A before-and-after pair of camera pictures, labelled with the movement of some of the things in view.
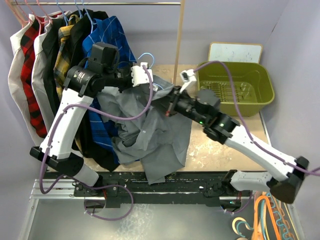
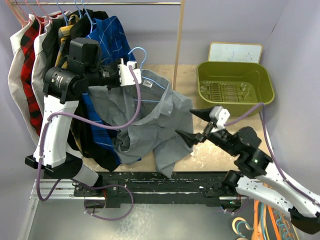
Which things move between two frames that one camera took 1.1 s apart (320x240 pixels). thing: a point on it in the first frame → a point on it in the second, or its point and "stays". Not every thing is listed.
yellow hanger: (264, 196) stays
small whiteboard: (235, 52) stays
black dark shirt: (48, 45) stays
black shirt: (84, 19) → (80, 27)
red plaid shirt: (27, 40) stays
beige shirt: (15, 84) stays
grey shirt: (159, 141) stays
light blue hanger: (152, 66) → (146, 78)
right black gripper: (173, 99) → (191, 139)
